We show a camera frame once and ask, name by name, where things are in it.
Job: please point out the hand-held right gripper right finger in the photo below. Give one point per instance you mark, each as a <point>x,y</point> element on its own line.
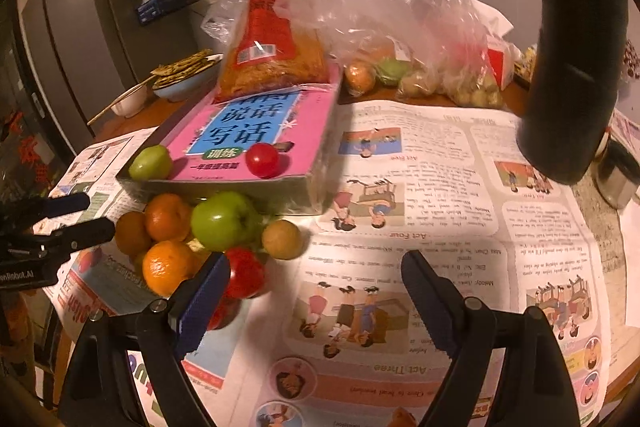
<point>425,302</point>

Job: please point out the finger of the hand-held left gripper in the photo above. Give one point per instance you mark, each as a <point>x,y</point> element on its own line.
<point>65,204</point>
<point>87,233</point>

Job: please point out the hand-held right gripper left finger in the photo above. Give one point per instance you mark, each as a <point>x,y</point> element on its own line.
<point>200,307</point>

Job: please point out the small red tomato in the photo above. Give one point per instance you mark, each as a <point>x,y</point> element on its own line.
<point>262,160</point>
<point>222,314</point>

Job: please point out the orange mandarin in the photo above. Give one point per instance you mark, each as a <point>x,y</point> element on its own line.
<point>131,234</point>
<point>167,268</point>
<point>168,217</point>

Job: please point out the red tomato with stem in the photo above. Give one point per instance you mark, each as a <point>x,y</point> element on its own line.
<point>246,273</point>

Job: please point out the green apple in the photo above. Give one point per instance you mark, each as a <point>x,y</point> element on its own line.
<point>222,219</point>

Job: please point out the small brown fruit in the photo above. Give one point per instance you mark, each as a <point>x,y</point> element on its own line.
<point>281,239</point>

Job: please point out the grey cardboard tray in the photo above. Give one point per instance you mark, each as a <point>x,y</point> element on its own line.
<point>290,198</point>

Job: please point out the pile of small green fruits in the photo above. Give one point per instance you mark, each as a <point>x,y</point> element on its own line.
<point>470,94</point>

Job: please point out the colourful headline newspaper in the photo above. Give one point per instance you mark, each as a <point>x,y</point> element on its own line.
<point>100,277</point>

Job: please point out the small green fruit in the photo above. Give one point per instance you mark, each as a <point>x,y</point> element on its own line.
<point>150,163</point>

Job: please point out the cartoon printed newspaper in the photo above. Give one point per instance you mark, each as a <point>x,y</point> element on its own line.
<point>425,187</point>

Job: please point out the wooden chopsticks pair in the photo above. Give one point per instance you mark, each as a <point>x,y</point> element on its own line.
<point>120,102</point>

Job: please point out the white cup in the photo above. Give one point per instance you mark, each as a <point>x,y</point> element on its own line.
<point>130,104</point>

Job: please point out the grey refrigerator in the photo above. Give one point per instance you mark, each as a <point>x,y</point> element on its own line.
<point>75,57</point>

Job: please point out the blue bowl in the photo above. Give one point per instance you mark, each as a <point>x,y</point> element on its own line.
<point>180,91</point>

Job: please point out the pile of crackers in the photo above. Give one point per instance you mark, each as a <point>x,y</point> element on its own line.
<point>182,66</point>

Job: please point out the pink book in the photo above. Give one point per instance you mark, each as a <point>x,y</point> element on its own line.
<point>305,127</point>

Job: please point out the blue tissue box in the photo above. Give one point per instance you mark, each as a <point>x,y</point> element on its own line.
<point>162,7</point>

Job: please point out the steel cup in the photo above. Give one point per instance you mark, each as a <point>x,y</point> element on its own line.
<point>617,182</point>

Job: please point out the bagged round green fruit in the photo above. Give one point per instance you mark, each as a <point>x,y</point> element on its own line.
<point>392,72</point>

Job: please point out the bagged orange fruit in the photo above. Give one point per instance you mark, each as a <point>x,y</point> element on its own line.
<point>360,78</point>

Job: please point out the white plastic bag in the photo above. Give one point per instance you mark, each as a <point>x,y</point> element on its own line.
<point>220,17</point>

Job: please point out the red white carton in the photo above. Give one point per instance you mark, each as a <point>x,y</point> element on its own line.
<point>502,62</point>

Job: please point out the orange red noodle packet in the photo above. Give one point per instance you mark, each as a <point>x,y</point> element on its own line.
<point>270,57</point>

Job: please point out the black bottle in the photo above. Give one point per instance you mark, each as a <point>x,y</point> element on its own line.
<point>575,57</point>

